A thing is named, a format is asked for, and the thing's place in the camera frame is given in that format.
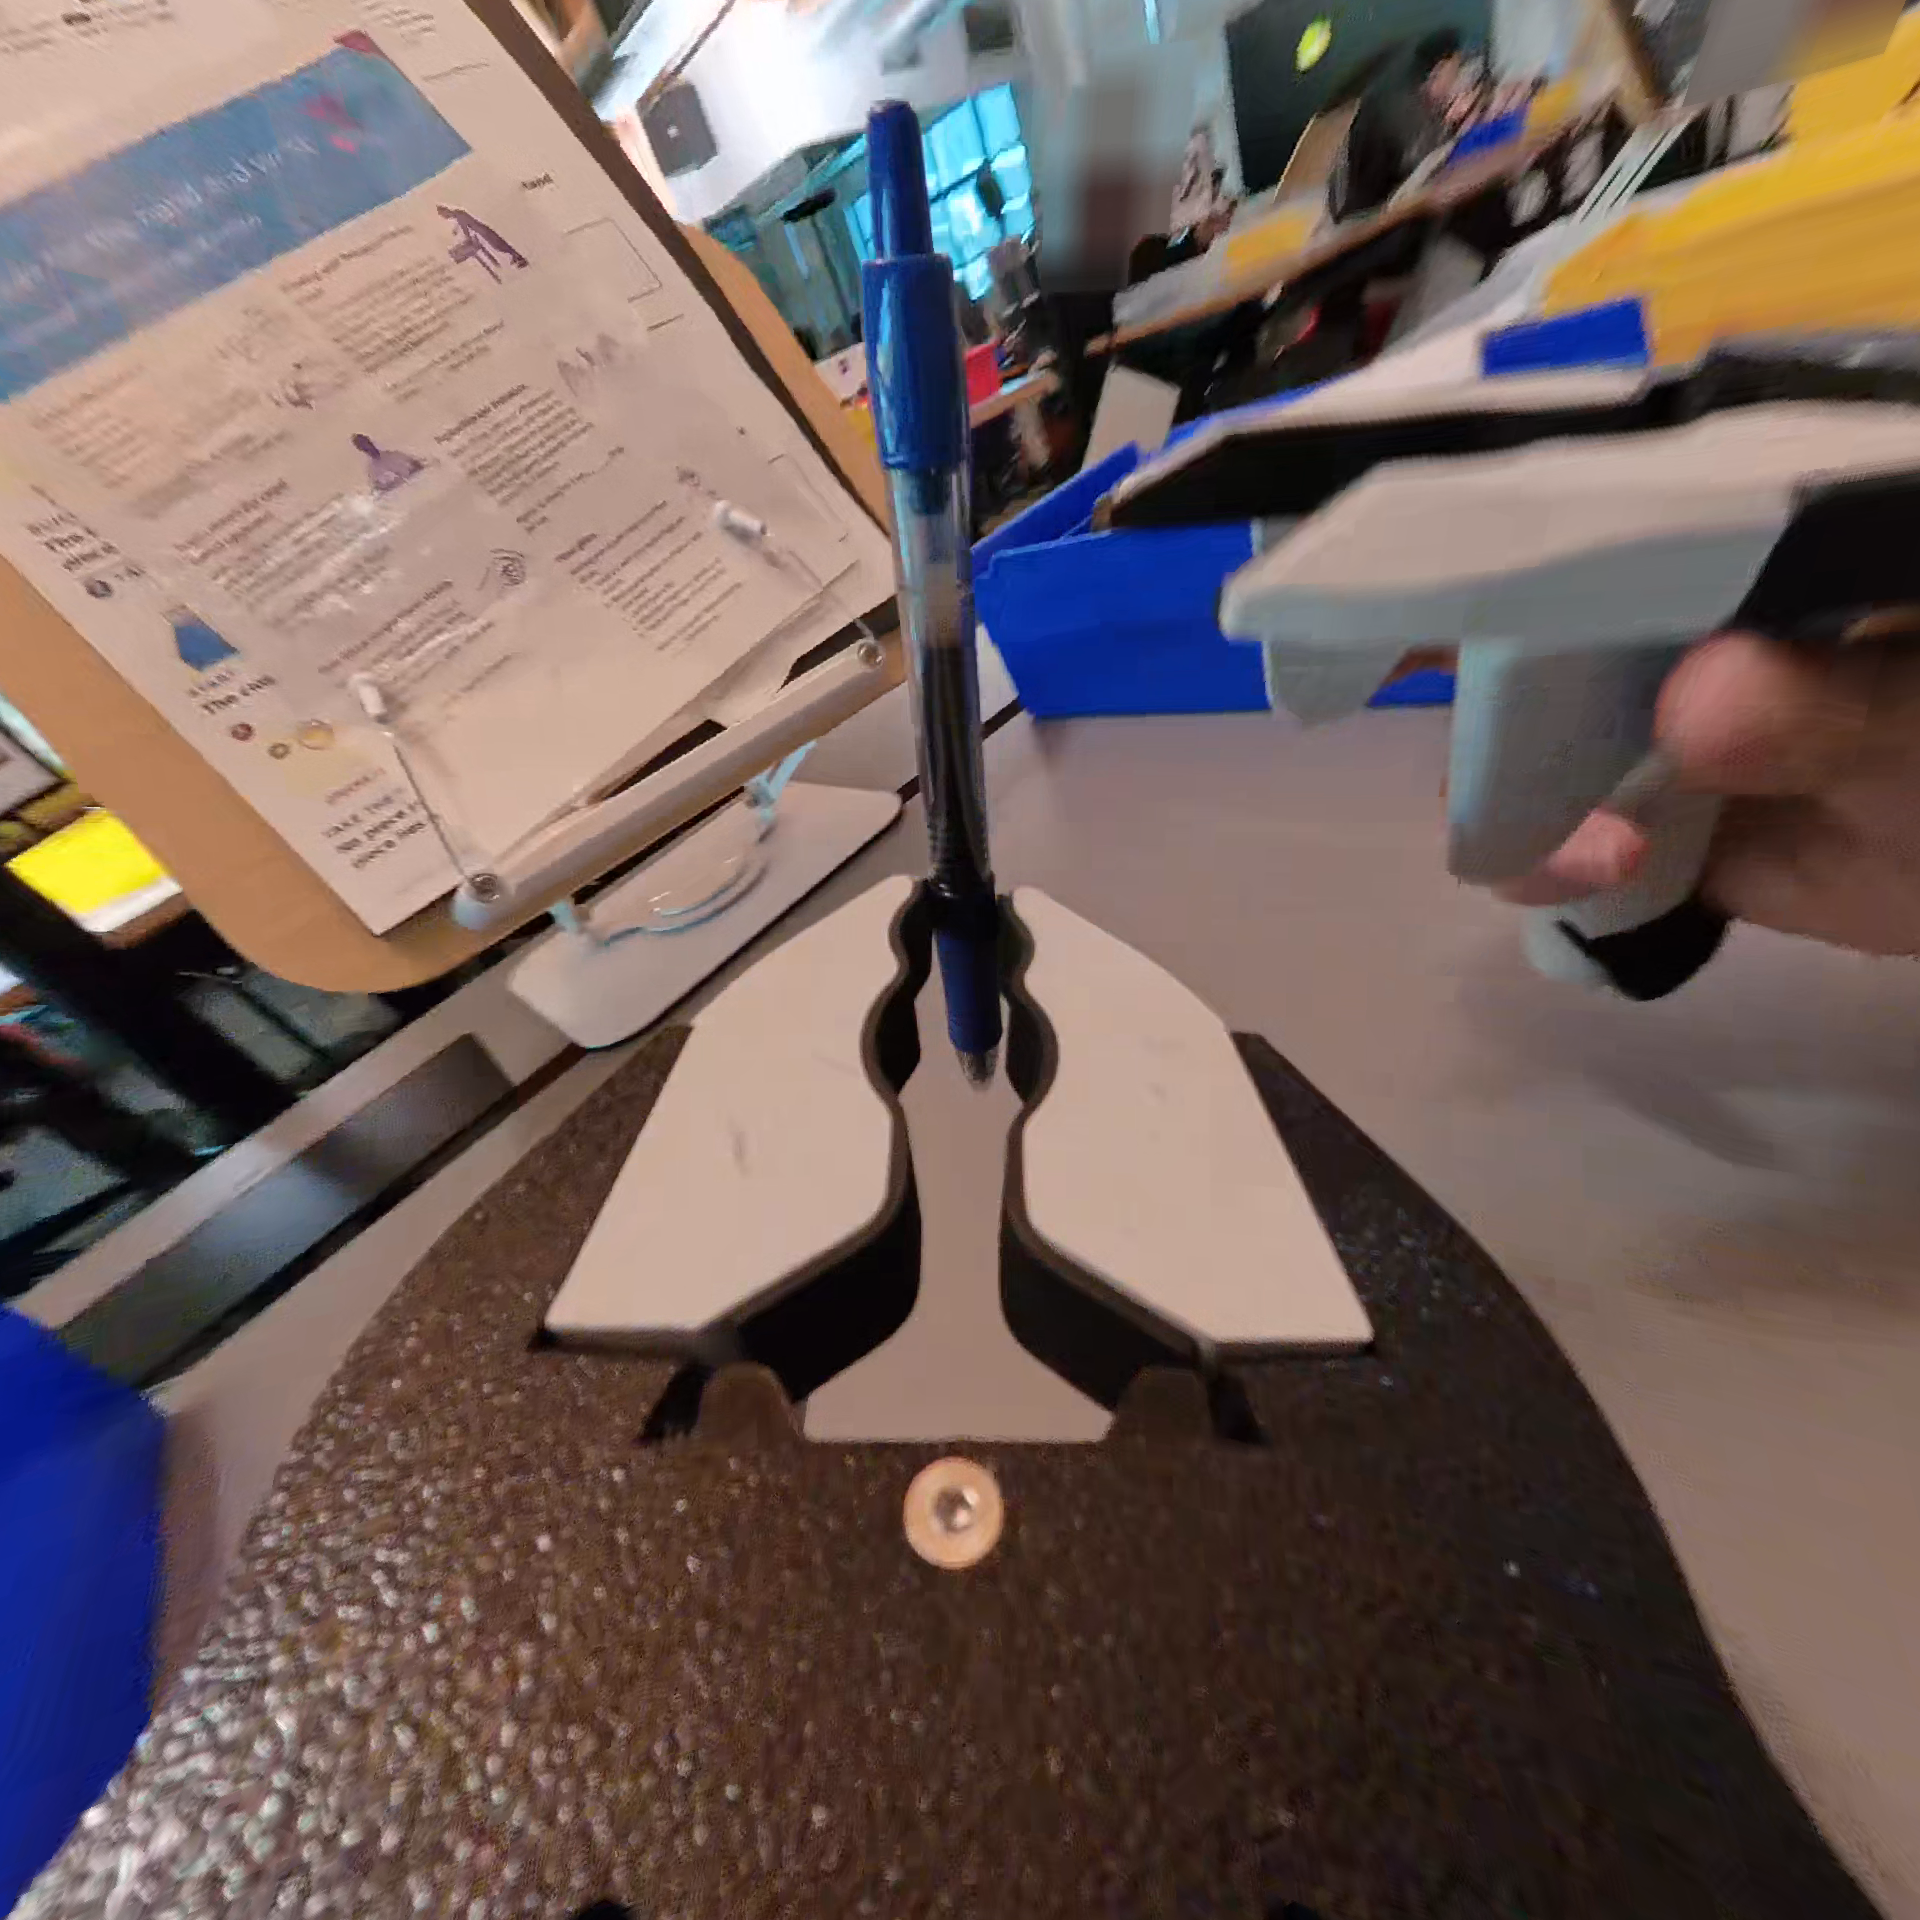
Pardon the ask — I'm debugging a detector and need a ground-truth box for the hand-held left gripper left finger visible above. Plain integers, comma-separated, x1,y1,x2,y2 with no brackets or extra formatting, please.
541,874,929,1412

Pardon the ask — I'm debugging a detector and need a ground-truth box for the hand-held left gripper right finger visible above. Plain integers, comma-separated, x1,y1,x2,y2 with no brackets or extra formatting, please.
996,884,1379,1412

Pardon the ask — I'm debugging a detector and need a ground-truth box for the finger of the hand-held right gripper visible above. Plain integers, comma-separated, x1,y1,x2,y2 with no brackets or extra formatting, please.
1103,323,1660,530
1223,456,1811,727

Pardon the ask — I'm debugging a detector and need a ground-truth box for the blue pen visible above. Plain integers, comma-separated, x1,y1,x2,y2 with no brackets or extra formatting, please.
862,103,1008,1086

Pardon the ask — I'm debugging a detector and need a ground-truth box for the cluttered wooden desk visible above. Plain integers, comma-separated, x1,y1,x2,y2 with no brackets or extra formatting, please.
1087,151,1503,362

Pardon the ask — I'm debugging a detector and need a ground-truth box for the grey desk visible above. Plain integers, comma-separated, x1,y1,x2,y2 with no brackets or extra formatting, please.
0,660,1920,1920

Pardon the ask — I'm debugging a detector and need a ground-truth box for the black screen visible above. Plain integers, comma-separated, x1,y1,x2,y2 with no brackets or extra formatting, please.
1223,0,1489,199

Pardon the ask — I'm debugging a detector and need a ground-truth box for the yellow plastic bin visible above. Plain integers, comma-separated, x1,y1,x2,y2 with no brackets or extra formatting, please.
1545,90,1920,354

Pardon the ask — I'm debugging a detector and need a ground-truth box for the wooden document stand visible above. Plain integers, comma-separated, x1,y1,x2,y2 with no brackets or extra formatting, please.
0,0,911,1052

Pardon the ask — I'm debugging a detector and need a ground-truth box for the yellow box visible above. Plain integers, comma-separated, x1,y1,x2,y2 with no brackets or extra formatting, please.
7,810,183,937

